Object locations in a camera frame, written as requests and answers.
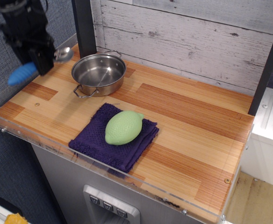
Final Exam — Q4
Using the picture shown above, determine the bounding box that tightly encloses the black left vertical post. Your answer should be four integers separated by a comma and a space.
72, 0, 97, 58

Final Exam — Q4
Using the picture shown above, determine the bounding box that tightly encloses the blue handled metal spoon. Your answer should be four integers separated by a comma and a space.
7, 47, 74, 86

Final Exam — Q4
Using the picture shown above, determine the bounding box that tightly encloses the yellow object at corner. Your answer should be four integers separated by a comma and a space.
4, 213, 28, 224

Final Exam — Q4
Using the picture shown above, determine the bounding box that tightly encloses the green toy lemon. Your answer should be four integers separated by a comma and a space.
105, 111, 144, 145

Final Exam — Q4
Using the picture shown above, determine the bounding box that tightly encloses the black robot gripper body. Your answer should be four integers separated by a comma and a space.
0, 4, 55, 52

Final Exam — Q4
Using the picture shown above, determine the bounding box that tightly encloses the stainless steel pot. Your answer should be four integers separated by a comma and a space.
72, 50, 127, 98

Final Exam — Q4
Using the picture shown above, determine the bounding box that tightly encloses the grey dispenser button panel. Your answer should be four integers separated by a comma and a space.
83, 184, 141, 224

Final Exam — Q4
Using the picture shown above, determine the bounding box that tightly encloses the white ribbed side counter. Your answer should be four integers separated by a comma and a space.
240, 88, 273, 185

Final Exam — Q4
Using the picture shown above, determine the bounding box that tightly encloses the clear acrylic table guard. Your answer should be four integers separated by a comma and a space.
0, 33, 255, 224

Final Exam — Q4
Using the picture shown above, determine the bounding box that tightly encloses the purple folded towel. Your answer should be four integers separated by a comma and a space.
68, 103, 159, 173

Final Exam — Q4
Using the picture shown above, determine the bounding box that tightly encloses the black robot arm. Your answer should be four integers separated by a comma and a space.
0, 0, 56, 75

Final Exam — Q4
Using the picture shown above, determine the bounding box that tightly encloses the black vertical post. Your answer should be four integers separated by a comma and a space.
72, 0, 97, 58
248, 44, 273, 116

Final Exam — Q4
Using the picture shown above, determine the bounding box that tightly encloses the black right vertical post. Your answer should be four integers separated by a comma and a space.
248, 44, 273, 116

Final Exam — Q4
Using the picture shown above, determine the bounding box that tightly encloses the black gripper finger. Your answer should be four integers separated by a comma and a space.
14, 46, 33, 65
29, 48, 54, 76

